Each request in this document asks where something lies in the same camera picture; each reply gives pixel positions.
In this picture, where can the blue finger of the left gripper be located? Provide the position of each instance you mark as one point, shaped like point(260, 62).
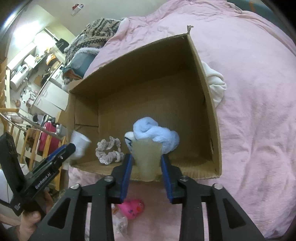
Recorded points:
point(54, 161)

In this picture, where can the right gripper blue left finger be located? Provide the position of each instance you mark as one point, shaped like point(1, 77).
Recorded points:
point(121, 175)

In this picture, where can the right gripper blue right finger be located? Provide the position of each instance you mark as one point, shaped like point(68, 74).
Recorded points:
point(171, 176)

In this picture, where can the translucent beige silicone cup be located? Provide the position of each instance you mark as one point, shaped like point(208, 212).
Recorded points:
point(147, 155)

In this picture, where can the pink rubber duck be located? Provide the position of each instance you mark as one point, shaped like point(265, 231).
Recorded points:
point(131, 208)

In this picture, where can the white foam cup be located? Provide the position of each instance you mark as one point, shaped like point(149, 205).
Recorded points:
point(81, 143)

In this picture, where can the clear plastic bag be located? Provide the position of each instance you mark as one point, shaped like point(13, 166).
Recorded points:
point(120, 224)

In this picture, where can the person's left hand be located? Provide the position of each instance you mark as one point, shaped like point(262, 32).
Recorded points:
point(29, 220)

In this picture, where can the beige lace scrunchie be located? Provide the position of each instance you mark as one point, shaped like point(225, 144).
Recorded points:
point(109, 151)

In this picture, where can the wooden railing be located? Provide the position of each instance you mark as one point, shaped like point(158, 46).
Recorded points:
point(32, 140)

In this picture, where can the white cabinet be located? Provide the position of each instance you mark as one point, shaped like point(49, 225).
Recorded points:
point(50, 100)

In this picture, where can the white washing machine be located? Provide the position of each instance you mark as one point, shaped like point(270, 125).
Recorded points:
point(56, 77)

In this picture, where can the brown cardboard box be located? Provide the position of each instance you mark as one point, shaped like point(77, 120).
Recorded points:
point(163, 80)

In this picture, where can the white cloth bundle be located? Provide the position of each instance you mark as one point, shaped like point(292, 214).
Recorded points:
point(215, 81)

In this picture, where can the blue grey pillow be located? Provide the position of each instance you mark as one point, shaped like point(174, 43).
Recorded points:
point(81, 61)

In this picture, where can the pink bed duvet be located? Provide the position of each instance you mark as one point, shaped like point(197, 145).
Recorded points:
point(256, 116)

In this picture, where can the patterned knit blanket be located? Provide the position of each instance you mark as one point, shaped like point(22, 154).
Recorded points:
point(92, 38)

